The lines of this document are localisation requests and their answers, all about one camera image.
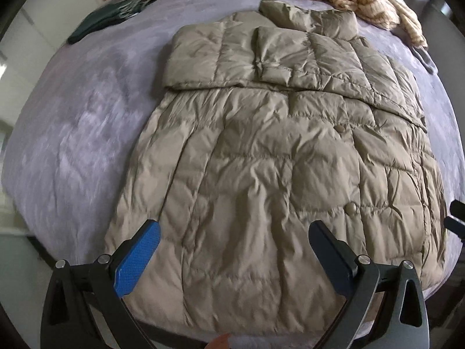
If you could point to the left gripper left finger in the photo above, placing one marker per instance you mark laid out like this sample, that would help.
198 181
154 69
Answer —
67 321

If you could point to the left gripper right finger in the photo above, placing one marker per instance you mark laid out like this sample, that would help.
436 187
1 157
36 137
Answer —
384 305

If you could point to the beige quilted down jacket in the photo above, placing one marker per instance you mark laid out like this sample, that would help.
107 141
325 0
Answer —
272 119

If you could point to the lavender bed blanket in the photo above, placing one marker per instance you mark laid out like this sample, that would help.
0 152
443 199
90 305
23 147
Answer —
67 159

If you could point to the dark green folded garment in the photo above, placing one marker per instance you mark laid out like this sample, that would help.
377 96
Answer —
109 15

